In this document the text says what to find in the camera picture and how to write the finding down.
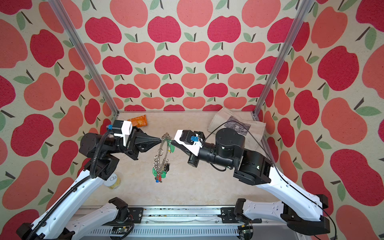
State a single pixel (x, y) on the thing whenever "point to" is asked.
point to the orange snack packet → (139, 121)
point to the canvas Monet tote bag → (243, 122)
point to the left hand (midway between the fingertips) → (161, 145)
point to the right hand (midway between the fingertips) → (180, 137)
